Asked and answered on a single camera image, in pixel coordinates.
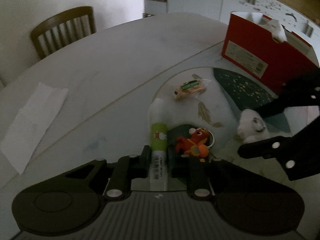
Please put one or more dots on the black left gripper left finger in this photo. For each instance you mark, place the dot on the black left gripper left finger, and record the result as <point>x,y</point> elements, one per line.
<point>132,167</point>

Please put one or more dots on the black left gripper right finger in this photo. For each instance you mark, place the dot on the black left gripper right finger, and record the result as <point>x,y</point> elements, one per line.
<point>188,173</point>

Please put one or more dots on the red orange plush keychain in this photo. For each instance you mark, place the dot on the red orange plush keychain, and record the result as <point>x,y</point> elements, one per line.
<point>197,145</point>

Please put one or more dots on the white green tube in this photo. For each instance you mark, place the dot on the white green tube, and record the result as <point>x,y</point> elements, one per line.
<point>158,174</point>

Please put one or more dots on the white fluffy plush toy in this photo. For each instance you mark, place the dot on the white fluffy plush toy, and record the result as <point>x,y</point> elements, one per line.
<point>252,127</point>

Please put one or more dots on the snack bar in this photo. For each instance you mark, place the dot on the snack bar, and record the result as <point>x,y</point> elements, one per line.
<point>188,88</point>

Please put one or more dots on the red cardboard shoe box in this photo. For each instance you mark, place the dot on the red cardboard shoe box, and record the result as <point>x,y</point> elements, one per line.
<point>264,48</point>

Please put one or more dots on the white paper sheet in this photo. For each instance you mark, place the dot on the white paper sheet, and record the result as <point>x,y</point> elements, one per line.
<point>30,125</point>

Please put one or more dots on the far wooden chair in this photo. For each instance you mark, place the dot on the far wooden chair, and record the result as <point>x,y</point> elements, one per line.
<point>63,29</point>

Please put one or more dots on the white wall cabinet unit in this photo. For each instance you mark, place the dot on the white wall cabinet unit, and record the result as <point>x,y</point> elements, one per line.
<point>221,10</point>

